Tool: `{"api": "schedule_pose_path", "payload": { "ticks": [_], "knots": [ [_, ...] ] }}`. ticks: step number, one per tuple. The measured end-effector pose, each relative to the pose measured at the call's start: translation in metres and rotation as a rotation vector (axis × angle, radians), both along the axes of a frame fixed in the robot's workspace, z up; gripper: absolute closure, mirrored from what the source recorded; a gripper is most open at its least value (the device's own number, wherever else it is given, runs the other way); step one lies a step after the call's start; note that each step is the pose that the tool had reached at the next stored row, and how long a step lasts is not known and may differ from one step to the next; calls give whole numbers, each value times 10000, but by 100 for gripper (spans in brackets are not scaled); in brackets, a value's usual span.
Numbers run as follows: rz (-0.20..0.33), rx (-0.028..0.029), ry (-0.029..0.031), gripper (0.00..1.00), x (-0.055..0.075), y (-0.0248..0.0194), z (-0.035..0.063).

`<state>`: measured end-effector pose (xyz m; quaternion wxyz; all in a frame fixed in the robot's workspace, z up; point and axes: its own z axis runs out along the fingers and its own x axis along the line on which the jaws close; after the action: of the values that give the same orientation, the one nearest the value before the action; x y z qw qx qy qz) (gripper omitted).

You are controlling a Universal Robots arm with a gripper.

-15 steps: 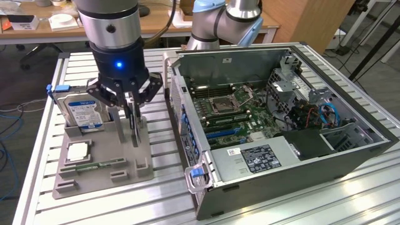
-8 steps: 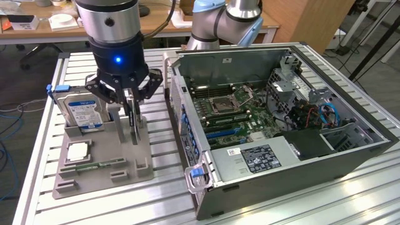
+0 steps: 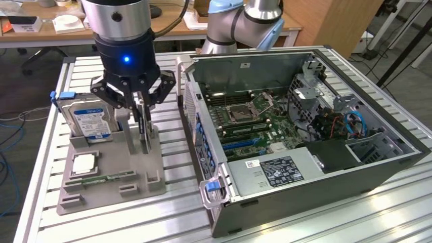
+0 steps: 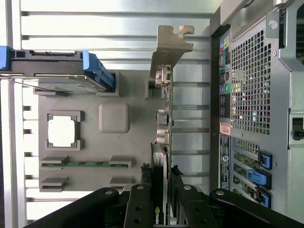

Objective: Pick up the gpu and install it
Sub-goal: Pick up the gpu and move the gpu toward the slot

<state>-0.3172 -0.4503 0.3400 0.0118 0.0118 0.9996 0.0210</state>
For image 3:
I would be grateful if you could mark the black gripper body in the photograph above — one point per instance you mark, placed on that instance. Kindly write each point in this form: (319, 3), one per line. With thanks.
(127, 58)

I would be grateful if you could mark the green graphics card black fan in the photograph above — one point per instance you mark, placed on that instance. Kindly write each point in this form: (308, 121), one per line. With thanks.
(146, 136)

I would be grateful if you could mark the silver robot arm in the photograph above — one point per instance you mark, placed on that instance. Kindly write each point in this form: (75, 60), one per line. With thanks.
(115, 15)

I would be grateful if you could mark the hard disk in blue carrier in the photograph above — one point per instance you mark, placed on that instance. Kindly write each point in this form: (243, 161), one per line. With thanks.
(87, 121)

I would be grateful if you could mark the small white box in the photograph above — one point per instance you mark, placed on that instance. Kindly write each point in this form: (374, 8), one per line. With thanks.
(86, 25)

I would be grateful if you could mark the blue card retention clip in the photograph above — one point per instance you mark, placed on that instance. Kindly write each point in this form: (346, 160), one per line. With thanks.
(212, 167)
(198, 126)
(203, 139)
(207, 154)

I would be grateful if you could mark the white boxes on desk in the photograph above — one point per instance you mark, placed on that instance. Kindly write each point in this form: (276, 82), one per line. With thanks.
(68, 25)

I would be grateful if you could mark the empty black RAM slot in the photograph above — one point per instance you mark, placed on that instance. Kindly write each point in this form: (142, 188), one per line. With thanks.
(236, 101)
(236, 96)

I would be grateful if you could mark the white paper stack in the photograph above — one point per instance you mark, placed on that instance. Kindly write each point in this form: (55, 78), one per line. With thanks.
(194, 24)

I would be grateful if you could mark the black chair base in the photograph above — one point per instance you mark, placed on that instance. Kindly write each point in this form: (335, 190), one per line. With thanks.
(44, 54)

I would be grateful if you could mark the metal CPU socket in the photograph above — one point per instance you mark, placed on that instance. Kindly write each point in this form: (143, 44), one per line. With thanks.
(242, 114)

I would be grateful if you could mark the grey parts rack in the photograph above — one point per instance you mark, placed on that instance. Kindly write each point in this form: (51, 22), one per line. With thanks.
(111, 164)

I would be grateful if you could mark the silver CPU chip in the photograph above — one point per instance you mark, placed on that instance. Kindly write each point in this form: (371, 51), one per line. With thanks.
(83, 165)

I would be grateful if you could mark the brown cardboard box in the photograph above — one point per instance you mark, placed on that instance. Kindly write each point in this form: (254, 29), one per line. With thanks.
(202, 7)

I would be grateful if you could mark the metal socket cover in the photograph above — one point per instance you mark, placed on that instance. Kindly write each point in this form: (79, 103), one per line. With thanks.
(264, 100)

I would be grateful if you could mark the grey cup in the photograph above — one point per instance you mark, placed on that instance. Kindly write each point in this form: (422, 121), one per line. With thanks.
(47, 3)

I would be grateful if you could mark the white box black lid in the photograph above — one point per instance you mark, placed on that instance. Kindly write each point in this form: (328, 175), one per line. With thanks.
(26, 26)

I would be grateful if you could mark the loose green RAM stick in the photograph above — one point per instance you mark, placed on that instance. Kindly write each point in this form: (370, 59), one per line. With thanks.
(102, 179)

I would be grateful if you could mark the green motherboard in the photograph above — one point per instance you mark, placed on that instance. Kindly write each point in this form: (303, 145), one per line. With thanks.
(280, 126)

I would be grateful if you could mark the orange white box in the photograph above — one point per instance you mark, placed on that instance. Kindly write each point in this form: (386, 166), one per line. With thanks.
(4, 27)

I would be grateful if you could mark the perforated metal disk bay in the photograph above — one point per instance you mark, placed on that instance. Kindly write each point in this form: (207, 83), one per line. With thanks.
(300, 83)

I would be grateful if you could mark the silver chipset heatsink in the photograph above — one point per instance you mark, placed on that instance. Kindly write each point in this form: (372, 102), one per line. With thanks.
(278, 147)

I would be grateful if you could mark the grey power supply unit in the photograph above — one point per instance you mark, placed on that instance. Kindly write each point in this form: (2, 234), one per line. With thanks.
(250, 177)

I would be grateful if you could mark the wooden cabinet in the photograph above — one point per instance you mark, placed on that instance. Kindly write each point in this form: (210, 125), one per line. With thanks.
(338, 25)

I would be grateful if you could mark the black open PC case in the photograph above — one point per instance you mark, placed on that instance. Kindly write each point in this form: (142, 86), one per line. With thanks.
(303, 202)

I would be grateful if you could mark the black floor power strip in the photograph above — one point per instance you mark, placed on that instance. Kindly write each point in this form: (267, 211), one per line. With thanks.
(371, 54)

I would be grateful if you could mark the low grey disk bay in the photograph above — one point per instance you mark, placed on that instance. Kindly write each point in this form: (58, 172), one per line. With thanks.
(378, 144)

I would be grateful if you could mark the black tripod pole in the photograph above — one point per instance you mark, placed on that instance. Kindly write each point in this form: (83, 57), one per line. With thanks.
(404, 51)

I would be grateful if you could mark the black rear panel switch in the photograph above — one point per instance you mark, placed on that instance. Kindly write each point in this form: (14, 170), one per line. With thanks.
(199, 96)

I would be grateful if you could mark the wooden desk white frame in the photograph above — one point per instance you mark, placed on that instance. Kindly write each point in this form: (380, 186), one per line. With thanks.
(47, 36)

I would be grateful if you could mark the white table frame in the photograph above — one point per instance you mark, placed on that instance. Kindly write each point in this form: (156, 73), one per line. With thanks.
(383, 30)

